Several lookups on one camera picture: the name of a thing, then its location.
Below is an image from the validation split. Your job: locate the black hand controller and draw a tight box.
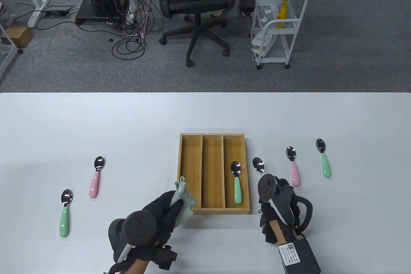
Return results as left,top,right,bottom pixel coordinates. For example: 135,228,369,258
258,174,313,233
108,210,158,263

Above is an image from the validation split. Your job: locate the person's right forearm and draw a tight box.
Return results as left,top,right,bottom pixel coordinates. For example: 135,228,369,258
269,219,293,246

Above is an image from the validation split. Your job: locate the white printed bag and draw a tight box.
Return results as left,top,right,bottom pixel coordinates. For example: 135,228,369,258
251,31,276,57

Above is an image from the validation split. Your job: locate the person's left hand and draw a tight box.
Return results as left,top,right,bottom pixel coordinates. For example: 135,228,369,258
128,190,184,260

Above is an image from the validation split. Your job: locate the green fish scale cleaning cloth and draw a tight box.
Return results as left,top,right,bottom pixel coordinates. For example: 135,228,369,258
170,176,197,228

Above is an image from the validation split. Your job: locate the pink handled baby spoon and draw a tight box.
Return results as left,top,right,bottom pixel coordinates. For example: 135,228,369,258
286,146,302,188
89,156,106,199

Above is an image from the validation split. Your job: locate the black computer stand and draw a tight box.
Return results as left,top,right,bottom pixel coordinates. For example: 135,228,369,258
75,0,130,26

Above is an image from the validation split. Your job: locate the black floor socket box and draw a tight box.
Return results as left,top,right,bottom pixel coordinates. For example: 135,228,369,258
44,6,73,17

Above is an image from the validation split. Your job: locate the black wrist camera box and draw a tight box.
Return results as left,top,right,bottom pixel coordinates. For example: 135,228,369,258
278,235,321,274
154,244,178,270

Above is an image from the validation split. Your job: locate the white metal trolley cart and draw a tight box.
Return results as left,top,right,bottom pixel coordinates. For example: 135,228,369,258
250,0,309,69

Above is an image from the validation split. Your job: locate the white metal rack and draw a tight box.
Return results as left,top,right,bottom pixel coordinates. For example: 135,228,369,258
0,17,24,78

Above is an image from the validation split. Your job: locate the yellow bottle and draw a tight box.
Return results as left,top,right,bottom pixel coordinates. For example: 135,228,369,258
276,0,288,29

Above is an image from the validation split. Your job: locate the green handled baby spoon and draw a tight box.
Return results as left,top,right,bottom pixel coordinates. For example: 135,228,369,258
231,161,243,205
316,139,331,178
253,157,267,177
59,189,74,238

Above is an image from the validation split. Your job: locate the brown cardboard box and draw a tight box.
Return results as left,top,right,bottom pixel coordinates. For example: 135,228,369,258
4,26,33,49

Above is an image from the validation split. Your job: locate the person's left forearm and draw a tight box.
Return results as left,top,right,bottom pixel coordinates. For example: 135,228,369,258
124,255,150,274

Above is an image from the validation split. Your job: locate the person's right hand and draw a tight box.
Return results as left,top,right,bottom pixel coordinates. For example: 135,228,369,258
259,178,305,244

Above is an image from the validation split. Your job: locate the bundle of black cables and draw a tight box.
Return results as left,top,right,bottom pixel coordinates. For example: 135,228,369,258
106,0,166,61

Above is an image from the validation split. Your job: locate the wooden three-compartment tray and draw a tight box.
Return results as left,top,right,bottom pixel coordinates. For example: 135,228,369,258
176,133,251,215

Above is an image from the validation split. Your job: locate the black mesh office chair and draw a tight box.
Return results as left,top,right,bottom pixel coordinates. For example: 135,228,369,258
148,0,240,68

